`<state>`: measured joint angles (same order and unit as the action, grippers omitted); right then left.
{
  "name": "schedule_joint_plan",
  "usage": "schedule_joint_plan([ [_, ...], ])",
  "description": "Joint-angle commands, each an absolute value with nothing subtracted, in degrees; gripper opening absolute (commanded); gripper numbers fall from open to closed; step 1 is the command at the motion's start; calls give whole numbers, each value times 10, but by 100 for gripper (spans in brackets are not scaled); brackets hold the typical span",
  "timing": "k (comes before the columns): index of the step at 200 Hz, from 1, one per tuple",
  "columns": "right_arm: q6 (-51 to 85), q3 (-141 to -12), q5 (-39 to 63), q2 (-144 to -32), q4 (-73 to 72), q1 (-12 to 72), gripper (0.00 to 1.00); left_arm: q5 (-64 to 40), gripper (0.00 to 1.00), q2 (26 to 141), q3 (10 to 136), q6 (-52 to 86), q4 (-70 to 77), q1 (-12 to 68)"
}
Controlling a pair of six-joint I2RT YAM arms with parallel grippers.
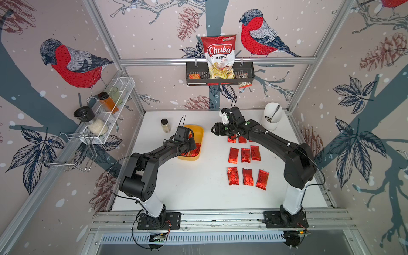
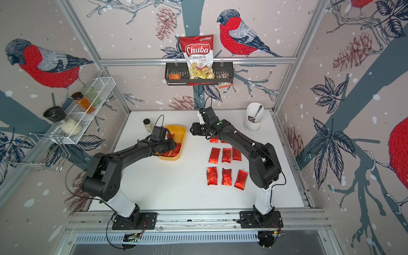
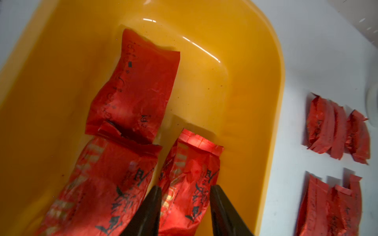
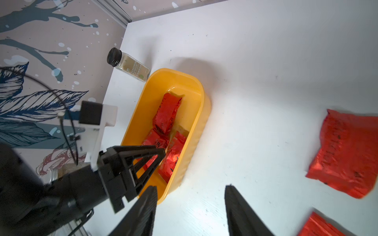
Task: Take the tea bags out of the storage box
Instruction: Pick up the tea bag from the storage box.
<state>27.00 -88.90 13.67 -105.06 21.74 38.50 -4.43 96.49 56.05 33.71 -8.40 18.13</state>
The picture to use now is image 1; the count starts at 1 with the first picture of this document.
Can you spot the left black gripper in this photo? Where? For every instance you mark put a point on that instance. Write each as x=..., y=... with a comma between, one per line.
x=193, y=145

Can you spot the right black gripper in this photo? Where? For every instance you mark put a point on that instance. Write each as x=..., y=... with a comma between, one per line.
x=217, y=126

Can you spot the red tea bag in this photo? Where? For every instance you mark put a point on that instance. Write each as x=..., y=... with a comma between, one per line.
x=242, y=140
x=255, y=153
x=247, y=177
x=232, y=139
x=233, y=155
x=245, y=155
x=233, y=176
x=262, y=180

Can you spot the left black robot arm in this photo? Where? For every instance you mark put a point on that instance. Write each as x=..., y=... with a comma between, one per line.
x=140, y=174

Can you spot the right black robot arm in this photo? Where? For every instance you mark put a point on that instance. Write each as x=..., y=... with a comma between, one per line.
x=300, y=166

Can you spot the red tea bags pile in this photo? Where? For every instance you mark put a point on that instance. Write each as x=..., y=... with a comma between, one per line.
x=195, y=152

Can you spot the small spice jar on table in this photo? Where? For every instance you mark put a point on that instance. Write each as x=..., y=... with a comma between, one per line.
x=165, y=125

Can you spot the metal spoon in cup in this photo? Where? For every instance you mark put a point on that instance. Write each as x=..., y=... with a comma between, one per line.
x=270, y=118

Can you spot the white utensil cup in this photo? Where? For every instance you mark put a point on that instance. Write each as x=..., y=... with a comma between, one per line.
x=268, y=111

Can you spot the Chuba cassava chips bag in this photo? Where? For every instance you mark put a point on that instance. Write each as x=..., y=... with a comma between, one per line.
x=220, y=56

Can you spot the orange spice jar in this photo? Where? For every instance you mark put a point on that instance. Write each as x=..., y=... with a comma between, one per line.
x=107, y=102

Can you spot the black lid rice jar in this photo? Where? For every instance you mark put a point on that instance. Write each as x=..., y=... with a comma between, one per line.
x=96, y=126

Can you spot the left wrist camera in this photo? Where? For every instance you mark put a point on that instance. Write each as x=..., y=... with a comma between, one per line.
x=182, y=134

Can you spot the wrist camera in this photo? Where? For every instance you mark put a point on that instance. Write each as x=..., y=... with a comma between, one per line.
x=224, y=114
x=182, y=134

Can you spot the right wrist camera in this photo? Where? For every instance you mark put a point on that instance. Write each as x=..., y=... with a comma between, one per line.
x=224, y=114

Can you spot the black wire wall basket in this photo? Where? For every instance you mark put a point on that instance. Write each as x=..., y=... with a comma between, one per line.
x=200, y=74

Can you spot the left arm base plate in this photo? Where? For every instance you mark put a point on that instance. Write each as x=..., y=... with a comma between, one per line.
x=167, y=221

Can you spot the white wire wall shelf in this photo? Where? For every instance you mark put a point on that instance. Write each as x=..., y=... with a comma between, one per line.
x=120, y=92

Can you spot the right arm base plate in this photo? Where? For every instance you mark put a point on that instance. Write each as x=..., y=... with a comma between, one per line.
x=278, y=219

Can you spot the chrome wire rack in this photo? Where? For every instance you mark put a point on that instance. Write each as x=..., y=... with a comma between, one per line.
x=79, y=153

